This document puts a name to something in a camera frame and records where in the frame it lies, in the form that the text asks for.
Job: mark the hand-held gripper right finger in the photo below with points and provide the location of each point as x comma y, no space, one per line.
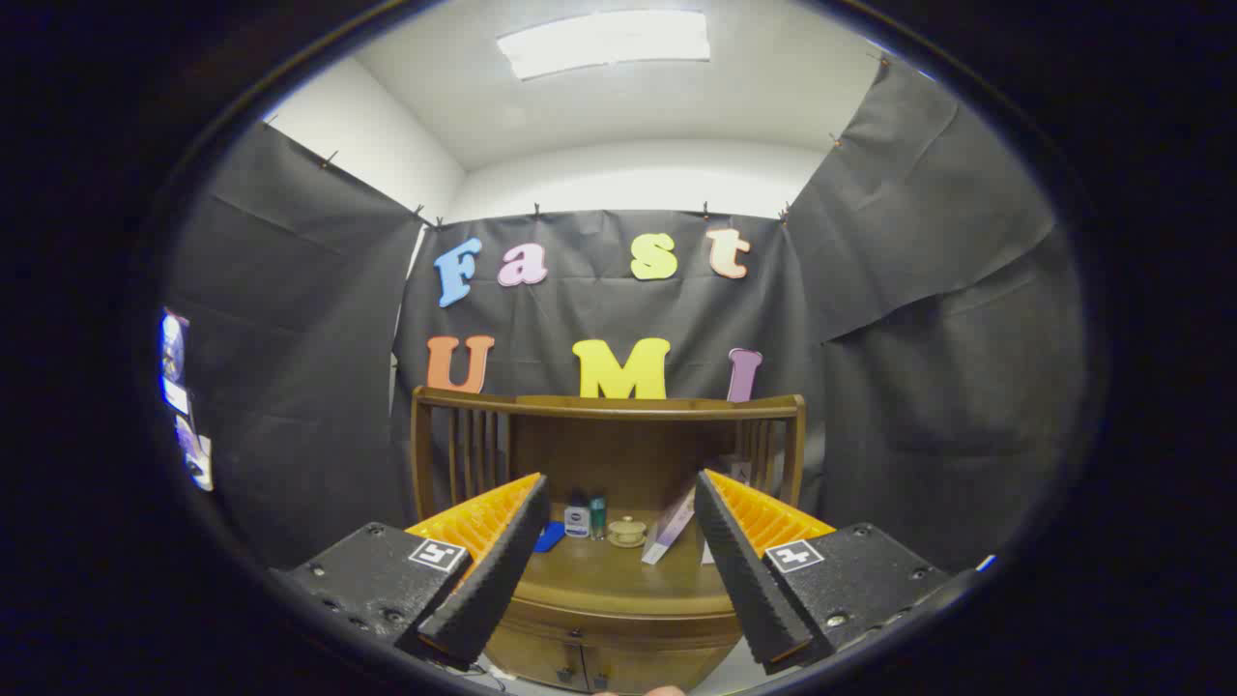
749,580

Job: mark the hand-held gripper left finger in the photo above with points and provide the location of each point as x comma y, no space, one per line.
488,580

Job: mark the wooden cabinet door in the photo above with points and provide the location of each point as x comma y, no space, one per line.
541,657
657,669

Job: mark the wooden countertop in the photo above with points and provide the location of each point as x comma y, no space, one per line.
599,580

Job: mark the wooden cabinet with slatted shelf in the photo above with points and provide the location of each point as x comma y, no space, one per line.
618,454

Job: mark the blue folded cloth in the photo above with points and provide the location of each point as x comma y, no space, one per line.
549,537

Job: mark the purple and white book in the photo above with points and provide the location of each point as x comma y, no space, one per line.
669,530

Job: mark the white lotion bottle blue cap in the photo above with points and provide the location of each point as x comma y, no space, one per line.
577,522

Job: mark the teal slim bottle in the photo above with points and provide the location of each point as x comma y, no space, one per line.
598,520

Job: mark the cream saucer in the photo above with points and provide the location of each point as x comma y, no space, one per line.
626,543

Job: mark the cream lidded teacup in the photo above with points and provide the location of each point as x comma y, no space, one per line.
627,528

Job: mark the ceiling light panel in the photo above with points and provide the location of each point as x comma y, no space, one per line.
604,43

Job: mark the wall poster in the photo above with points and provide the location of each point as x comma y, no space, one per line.
176,387

